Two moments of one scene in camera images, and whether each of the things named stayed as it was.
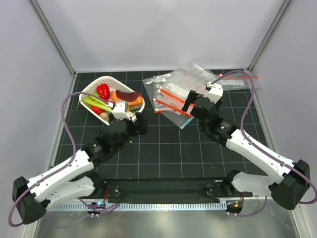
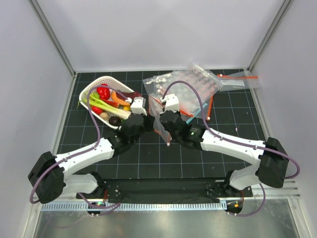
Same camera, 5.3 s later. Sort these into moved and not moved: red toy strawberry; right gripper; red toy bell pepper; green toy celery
Moved: right gripper
Not moved: red toy bell pepper; green toy celery; red toy strawberry
